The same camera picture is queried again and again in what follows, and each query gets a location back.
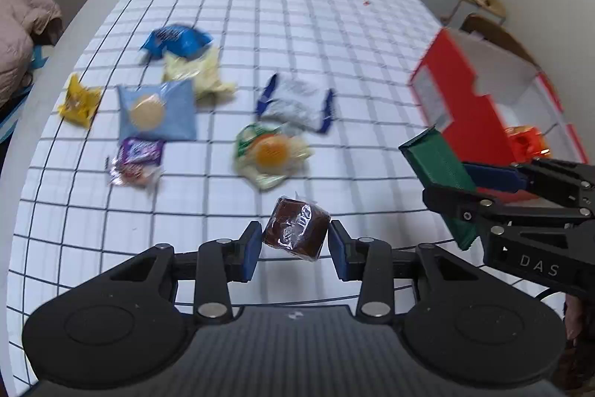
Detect blue fabric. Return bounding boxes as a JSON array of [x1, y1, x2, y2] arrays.
[[0, 45, 55, 143]]

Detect white and blue snack packet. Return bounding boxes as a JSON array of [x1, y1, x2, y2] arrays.
[[255, 72, 337, 134]]

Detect red cardboard box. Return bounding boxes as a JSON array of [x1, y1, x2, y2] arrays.
[[408, 27, 589, 205]]

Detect light blue cookie packet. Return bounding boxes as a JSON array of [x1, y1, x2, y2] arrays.
[[116, 79, 197, 142]]

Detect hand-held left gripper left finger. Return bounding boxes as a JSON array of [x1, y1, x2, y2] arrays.
[[99, 220, 264, 320]]

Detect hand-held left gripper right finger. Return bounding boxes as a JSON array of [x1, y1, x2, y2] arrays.
[[327, 219, 485, 318]]

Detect pale yellow snack packet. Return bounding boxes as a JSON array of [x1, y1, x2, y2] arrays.
[[162, 46, 238, 100]]

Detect green snack packet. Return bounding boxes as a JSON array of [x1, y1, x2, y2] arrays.
[[399, 126, 482, 251]]

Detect orange snack packet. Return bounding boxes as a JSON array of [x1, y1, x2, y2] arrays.
[[504, 125, 552, 164]]

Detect brown cake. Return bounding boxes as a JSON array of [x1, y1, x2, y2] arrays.
[[263, 193, 332, 262]]

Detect green and white pastry packet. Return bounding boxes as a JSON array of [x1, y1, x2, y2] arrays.
[[232, 122, 312, 190]]

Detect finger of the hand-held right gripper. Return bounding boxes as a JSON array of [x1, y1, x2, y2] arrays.
[[463, 157, 595, 208], [422, 184, 595, 240]]

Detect purple snack packet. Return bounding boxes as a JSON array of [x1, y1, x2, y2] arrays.
[[107, 137, 166, 189]]

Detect checked white cloth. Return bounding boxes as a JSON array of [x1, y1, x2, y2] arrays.
[[6, 0, 490, 384]]

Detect pink puffer jacket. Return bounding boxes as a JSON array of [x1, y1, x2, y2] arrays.
[[0, 0, 64, 106]]

